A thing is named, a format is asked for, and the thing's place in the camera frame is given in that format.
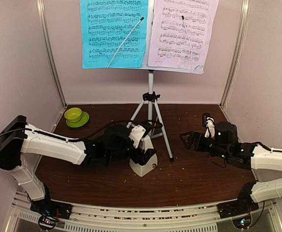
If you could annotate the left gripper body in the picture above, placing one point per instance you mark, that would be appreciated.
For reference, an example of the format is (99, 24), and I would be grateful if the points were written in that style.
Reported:
(116, 155)

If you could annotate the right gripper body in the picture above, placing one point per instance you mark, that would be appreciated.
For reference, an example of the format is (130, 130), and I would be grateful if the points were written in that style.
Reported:
(217, 151)

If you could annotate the white metronome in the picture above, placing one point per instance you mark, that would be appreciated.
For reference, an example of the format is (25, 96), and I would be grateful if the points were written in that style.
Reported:
(145, 169)

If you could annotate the white perforated music stand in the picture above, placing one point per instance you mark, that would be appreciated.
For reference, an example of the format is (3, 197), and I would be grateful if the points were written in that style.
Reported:
(151, 97)

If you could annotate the lilac sheet music page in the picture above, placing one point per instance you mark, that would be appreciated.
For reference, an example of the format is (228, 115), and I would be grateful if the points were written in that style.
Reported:
(181, 33)

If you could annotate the blue sheet music page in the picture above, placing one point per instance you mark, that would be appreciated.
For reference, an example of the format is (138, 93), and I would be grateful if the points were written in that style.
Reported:
(114, 33)

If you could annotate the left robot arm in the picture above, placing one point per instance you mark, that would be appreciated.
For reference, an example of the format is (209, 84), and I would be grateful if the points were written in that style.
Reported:
(20, 138)

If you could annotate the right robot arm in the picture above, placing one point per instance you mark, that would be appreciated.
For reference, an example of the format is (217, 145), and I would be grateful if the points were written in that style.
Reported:
(263, 157)

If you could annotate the green bowl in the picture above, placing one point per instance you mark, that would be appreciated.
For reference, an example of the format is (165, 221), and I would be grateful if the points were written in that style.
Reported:
(73, 114)

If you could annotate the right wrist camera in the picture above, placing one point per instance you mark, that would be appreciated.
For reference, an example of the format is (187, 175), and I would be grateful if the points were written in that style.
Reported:
(208, 123)

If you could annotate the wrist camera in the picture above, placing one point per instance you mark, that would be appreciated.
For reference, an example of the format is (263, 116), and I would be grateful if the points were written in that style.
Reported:
(208, 123)
(139, 136)

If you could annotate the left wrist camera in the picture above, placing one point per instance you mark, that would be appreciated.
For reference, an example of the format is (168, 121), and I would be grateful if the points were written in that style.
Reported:
(139, 136)

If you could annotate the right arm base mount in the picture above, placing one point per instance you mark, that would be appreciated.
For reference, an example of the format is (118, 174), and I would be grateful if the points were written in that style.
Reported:
(239, 212)

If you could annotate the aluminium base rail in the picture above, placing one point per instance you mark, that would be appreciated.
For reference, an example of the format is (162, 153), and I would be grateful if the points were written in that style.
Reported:
(191, 218)

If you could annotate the right aluminium corner post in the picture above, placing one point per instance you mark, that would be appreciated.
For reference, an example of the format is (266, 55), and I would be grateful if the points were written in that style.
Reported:
(239, 45)

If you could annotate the aluminium corner post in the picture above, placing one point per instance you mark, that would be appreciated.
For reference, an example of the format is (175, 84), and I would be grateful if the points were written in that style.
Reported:
(51, 60)
(239, 45)

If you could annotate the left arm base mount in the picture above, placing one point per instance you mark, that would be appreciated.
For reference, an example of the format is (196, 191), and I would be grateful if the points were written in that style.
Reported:
(51, 212)

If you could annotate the left aluminium corner post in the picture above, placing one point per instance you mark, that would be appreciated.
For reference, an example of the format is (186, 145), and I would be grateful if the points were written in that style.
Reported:
(51, 60)

